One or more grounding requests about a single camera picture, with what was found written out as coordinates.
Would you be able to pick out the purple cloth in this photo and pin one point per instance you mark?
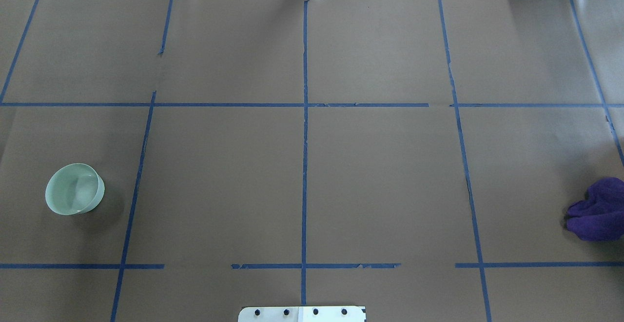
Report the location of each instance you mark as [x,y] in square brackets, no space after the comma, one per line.
[600,216]

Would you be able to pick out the light green bowl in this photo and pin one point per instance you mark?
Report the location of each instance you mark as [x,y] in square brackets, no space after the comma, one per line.
[74,189]

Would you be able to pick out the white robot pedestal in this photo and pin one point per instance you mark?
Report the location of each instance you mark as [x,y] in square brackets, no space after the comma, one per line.
[331,313]

